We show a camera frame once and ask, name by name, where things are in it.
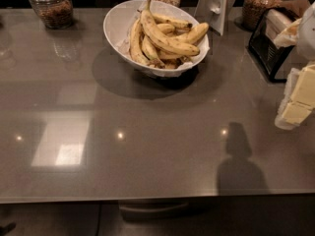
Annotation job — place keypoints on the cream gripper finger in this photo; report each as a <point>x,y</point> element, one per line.
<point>291,115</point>
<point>300,85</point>

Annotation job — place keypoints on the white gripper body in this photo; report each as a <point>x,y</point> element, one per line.
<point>307,36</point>

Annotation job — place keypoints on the long top yellow banana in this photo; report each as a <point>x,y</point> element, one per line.
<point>161,40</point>

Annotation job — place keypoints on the right yellow banana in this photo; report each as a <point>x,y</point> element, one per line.
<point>194,34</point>

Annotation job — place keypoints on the back yellow banana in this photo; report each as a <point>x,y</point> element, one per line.
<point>178,23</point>

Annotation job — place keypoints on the small lower yellow banana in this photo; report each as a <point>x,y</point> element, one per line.
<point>151,53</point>

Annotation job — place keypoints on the left yellow banana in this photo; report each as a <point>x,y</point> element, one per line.
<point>136,52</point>

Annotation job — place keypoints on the white paper bowl liner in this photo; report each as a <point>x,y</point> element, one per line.
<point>124,47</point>

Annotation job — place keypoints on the white ceramic bowl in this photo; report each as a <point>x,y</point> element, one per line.
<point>117,26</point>

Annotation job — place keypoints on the right glass jar with nuts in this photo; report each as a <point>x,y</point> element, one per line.
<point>253,10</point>

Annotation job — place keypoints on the glass jar with nuts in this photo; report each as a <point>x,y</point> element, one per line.
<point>55,14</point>
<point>253,10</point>

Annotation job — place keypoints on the white standing sign card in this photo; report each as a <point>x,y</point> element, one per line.
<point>213,12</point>

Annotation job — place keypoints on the left glass jar with nuts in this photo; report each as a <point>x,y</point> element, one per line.
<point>55,14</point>

